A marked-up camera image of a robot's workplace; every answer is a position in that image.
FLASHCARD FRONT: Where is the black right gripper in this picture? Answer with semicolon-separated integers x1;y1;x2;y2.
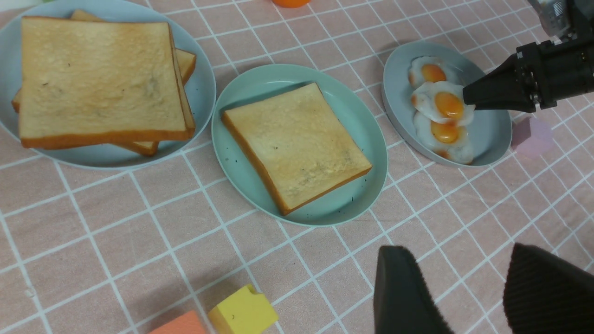
463;37;594;113

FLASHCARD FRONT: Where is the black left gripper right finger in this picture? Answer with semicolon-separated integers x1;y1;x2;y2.
503;243;594;334

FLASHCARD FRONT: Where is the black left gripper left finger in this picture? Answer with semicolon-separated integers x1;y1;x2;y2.
373;245;453;334

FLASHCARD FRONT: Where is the fried egg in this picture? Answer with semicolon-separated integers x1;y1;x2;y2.
413;112;475;165
410;82;475;126
408;56;461;89

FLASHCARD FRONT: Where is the toast slice placed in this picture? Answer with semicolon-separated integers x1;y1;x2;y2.
19;16;195;149
221;82;373;216

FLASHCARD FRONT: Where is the grey blue egg plate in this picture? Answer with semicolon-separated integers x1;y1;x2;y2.
382;40;513;168

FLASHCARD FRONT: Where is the pink foam cube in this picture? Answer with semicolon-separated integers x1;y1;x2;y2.
511;117;554;159

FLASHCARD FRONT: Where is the fried egg front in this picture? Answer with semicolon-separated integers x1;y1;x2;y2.
413;112;475;165

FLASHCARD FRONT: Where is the fried egg back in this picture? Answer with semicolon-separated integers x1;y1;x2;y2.
408;56;461;89

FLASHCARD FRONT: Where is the yellow foam block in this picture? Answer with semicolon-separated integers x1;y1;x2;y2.
207;284;278;334

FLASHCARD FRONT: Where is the teal green centre plate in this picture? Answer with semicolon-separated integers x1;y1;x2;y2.
211;64;388;227

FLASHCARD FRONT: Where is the orange foam cube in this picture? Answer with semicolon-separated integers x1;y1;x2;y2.
150;310;207;334

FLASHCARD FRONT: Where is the orange mandarin fruit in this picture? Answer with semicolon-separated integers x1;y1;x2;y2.
272;0;310;8

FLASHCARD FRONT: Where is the toast slice bottom remaining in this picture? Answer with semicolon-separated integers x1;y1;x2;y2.
11;90;160;157

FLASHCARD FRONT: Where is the toast slice remaining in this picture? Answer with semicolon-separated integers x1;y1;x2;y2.
11;90;160;157
70;9;197;85

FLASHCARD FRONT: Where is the toast slice upper remaining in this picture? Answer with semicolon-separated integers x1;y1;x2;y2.
70;9;197;85

